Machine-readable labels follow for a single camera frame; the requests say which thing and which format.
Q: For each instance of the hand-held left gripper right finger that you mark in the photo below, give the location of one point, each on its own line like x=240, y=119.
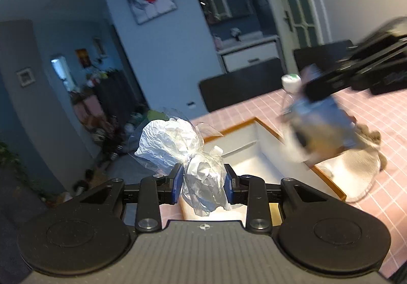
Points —
x=227, y=187

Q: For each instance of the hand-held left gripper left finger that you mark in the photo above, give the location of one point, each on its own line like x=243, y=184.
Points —
x=178, y=182

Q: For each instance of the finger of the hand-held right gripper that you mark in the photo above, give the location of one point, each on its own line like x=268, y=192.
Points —
x=330, y=80

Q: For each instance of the orange rimmed white box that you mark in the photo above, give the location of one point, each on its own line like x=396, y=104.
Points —
x=251, y=156

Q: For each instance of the clear plastic bottle green label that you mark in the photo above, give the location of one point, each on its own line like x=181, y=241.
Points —
x=321, y=118

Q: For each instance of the clear bag of paper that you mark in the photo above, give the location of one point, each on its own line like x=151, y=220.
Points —
x=171, y=141

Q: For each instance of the beige cloth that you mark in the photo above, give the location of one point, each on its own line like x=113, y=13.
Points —
x=356, y=172

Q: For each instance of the black chair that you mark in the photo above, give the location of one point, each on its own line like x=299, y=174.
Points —
x=241, y=83
x=321, y=53

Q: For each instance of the white cabinet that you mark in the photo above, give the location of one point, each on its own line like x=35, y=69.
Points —
x=248, y=55

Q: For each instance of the tall dark cabinet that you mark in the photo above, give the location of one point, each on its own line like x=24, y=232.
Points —
x=117, y=96

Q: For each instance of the pink cloth stand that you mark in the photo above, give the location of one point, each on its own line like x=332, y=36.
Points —
x=87, y=110

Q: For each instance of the pink checked tablecloth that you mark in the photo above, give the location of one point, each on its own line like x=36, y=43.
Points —
x=381, y=207

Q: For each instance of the green trailing plant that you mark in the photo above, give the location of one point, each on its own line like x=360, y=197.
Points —
x=19, y=169

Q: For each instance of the yellow wall picture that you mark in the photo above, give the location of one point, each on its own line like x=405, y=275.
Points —
x=82, y=58

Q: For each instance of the small grey wall frame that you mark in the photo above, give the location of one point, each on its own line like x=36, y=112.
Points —
x=25, y=76

